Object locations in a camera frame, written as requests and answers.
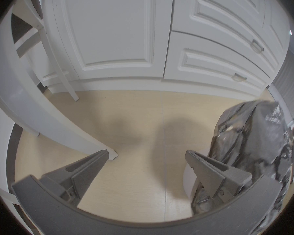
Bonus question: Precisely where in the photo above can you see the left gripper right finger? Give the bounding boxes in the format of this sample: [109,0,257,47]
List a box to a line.
[185,150,252,206]

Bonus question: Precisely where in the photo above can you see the grey curtain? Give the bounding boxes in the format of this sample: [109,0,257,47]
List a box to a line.
[272,49,294,122]

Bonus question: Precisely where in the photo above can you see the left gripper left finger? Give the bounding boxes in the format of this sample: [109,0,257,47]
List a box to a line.
[40,149,110,208]

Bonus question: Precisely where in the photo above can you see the black plastic bag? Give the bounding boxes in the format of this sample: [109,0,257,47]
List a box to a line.
[191,101,294,229]

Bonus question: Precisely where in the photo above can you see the white wardrobe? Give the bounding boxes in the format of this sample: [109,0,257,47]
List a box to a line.
[27,0,292,97]

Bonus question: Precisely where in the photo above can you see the white chair grey cushions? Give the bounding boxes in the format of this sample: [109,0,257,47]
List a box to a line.
[0,0,118,161]

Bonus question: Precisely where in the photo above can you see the white trash bin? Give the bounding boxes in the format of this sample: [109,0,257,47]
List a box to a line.
[182,163,202,201]

